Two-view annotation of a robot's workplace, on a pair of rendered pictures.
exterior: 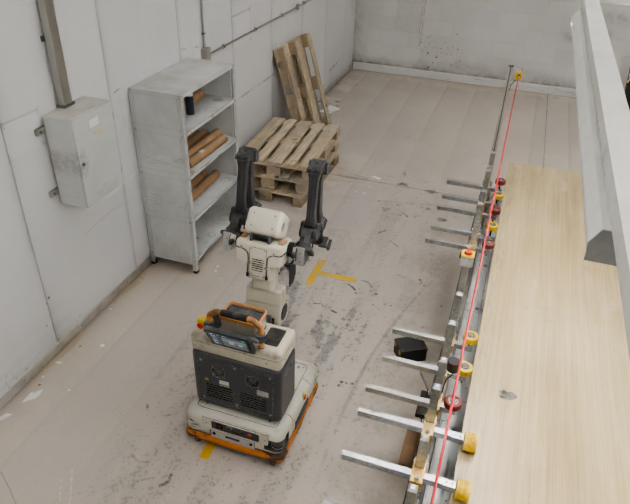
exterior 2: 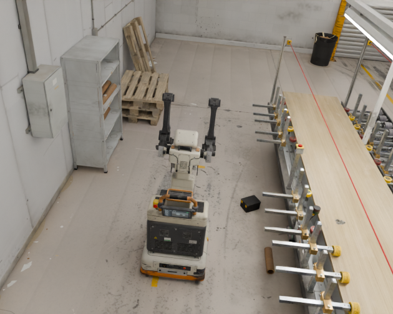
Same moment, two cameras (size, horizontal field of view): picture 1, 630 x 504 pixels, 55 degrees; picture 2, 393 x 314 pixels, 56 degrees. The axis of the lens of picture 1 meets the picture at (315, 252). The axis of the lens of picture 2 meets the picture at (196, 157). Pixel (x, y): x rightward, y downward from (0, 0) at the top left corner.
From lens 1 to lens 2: 0.99 m
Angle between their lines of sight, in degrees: 14
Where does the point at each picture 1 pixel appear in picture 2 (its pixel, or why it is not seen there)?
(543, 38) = (266, 17)
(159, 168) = (82, 108)
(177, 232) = (93, 148)
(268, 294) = (186, 181)
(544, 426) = (364, 236)
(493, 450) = (346, 253)
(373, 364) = (231, 215)
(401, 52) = (185, 27)
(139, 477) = (118, 305)
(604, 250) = not seen: outside the picture
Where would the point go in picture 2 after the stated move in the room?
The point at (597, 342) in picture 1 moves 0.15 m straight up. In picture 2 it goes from (369, 187) to (374, 175)
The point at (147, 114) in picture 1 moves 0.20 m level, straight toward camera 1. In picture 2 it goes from (74, 73) to (79, 80)
